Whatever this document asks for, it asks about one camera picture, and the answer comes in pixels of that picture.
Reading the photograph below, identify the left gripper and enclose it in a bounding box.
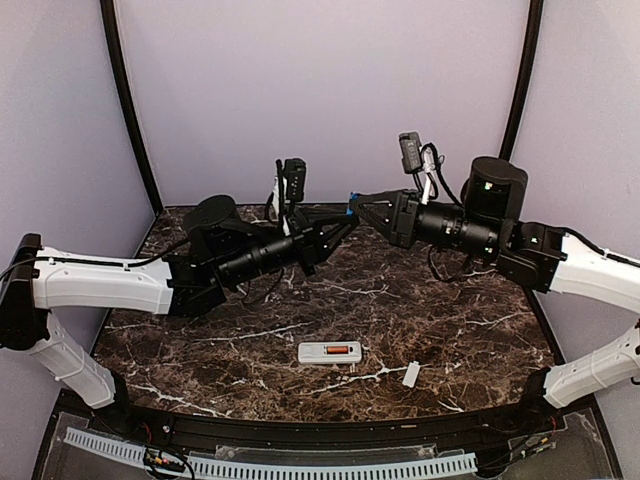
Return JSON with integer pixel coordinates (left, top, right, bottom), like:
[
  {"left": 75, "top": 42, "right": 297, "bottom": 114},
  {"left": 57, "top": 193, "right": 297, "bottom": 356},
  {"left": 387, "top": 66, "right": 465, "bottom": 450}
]
[{"left": 218, "top": 206, "right": 360, "bottom": 288}]

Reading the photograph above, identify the blue battery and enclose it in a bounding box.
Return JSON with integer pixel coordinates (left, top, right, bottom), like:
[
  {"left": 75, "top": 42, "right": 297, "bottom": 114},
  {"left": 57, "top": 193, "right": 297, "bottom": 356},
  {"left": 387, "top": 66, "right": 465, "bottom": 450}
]
[{"left": 346, "top": 192, "right": 360, "bottom": 217}]

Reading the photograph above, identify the orange battery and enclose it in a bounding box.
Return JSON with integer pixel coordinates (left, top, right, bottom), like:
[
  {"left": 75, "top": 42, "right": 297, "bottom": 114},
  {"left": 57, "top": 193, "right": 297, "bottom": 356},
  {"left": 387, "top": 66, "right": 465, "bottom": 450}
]
[{"left": 326, "top": 345, "right": 350, "bottom": 355}]

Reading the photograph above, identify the white remote control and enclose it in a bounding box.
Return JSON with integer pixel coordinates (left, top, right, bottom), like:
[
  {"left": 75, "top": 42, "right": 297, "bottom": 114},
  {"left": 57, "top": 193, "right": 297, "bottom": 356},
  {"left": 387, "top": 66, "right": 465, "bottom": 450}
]
[{"left": 297, "top": 342, "right": 362, "bottom": 365}]

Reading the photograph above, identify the white battery cover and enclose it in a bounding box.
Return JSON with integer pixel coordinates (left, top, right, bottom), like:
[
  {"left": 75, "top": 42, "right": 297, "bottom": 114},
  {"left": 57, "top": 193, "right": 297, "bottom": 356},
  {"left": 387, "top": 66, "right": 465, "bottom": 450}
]
[{"left": 402, "top": 361, "right": 420, "bottom": 388}]

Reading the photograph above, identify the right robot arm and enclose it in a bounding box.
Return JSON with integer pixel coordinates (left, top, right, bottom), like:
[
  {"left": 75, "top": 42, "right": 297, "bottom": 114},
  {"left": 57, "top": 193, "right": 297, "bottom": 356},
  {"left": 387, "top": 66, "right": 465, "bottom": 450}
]
[{"left": 349, "top": 157, "right": 639, "bottom": 434}]

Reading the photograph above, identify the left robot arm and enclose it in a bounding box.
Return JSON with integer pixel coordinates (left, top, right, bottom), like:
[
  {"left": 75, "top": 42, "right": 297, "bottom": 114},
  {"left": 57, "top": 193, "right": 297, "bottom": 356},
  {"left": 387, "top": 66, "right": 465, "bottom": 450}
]
[{"left": 1, "top": 195, "right": 359, "bottom": 436}]

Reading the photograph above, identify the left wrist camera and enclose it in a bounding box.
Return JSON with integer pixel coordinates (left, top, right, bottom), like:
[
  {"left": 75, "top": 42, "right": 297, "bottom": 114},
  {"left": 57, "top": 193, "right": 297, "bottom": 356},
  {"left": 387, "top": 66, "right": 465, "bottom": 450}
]
[{"left": 283, "top": 158, "right": 307, "bottom": 202}]

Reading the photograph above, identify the right black frame post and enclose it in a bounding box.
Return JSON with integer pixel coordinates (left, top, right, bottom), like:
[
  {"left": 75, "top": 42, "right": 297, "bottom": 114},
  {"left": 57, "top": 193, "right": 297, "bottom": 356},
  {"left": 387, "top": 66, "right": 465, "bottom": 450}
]
[{"left": 498, "top": 0, "right": 544, "bottom": 161}]

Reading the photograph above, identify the black frame post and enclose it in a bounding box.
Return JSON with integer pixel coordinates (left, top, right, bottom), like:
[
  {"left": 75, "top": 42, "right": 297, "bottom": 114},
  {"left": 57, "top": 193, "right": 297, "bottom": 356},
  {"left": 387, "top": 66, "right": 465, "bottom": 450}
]
[
  {"left": 99, "top": 0, "right": 164, "bottom": 216},
  {"left": 498, "top": 0, "right": 544, "bottom": 161}
]

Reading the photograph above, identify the black front rail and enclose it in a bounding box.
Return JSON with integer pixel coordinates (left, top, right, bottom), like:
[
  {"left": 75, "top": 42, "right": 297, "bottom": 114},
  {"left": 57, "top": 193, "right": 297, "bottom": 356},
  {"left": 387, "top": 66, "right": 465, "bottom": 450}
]
[{"left": 54, "top": 389, "right": 596, "bottom": 454}]

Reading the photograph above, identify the white slotted cable duct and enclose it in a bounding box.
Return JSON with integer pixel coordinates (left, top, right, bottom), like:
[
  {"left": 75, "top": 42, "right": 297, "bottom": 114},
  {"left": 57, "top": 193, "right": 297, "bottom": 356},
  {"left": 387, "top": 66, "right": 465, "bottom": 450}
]
[{"left": 63, "top": 427, "right": 478, "bottom": 479}]

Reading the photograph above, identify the left black frame post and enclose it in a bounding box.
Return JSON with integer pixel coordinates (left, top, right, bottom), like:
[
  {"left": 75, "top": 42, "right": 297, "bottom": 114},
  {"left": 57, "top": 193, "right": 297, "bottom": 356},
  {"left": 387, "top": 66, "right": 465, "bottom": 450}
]
[{"left": 99, "top": 0, "right": 164, "bottom": 216}]

